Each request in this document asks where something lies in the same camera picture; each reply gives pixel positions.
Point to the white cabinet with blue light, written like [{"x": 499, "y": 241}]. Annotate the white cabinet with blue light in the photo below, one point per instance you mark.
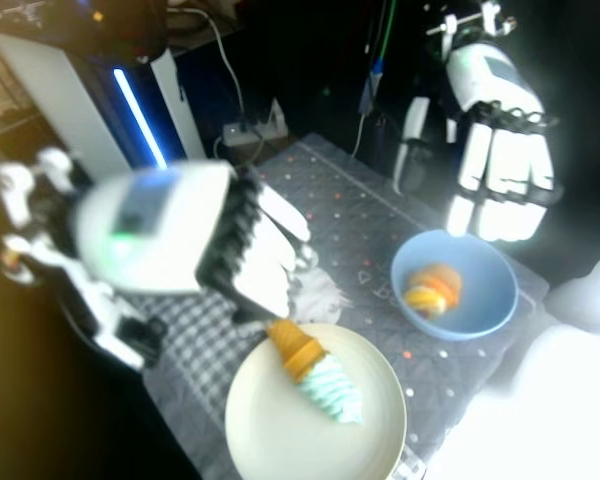
[{"x": 75, "y": 100}]

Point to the white power strip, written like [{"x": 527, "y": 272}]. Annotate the white power strip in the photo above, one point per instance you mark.
[{"x": 252, "y": 131}]

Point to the toy cupcake with fruit topping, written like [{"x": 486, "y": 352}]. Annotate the toy cupcake with fruit topping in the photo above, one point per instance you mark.
[{"x": 432, "y": 292}]

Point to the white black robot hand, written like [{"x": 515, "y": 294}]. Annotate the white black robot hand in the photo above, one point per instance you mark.
[
  {"x": 505, "y": 160},
  {"x": 150, "y": 235}
]

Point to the grey quilt with bear print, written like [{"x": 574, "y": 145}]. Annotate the grey quilt with bear print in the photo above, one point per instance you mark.
[{"x": 350, "y": 215}]

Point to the cream white plate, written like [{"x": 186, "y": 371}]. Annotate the cream white plate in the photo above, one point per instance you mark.
[{"x": 280, "y": 430}]

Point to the blue bowl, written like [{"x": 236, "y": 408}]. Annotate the blue bowl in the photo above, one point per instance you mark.
[{"x": 475, "y": 310}]

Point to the toy blue ice cream cone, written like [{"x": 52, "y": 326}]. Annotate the toy blue ice cream cone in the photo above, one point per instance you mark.
[{"x": 310, "y": 365}]

